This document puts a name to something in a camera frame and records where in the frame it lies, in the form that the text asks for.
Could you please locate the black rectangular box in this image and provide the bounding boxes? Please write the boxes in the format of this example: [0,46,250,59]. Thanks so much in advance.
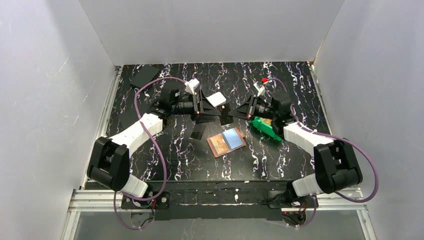
[130,65,160,90]

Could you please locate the tan leather card holder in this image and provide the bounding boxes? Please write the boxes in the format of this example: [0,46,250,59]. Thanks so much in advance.
[207,127,247,158]

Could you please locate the flat black card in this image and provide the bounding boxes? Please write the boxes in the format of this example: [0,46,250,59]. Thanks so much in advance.
[118,106,139,130]

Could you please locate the gold credit card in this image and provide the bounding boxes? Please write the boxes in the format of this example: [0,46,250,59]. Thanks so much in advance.
[210,134,229,155]

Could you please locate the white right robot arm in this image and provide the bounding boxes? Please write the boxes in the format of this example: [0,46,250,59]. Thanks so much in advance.
[228,91,363,201]

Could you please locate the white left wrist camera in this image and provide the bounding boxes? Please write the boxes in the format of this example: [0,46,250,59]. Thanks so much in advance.
[184,78,200,95]

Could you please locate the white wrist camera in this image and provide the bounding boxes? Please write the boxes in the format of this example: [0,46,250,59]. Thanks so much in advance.
[253,78,269,97]
[184,78,200,95]

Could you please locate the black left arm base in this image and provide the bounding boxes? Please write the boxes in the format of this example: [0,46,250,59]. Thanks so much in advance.
[120,191,171,210]

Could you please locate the white rectangular box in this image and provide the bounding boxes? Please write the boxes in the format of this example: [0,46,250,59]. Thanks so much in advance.
[206,91,227,108]

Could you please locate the aluminium frame rail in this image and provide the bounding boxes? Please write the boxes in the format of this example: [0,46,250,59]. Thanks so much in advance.
[62,187,376,240]

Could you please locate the loose black card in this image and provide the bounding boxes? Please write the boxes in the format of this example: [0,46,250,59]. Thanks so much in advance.
[190,123,206,140]

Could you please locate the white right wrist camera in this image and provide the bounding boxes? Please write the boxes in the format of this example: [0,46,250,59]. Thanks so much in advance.
[253,78,269,97]

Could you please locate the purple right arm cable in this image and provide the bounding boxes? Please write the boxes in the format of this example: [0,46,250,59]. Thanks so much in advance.
[261,77,380,228]

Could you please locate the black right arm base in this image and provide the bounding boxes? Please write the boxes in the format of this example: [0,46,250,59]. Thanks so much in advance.
[260,190,319,211]

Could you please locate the green plastic bin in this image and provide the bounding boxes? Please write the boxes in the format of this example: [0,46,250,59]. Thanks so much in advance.
[248,116,283,142]

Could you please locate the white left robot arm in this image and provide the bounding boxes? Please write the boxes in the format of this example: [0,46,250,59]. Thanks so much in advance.
[86,78,221,202]

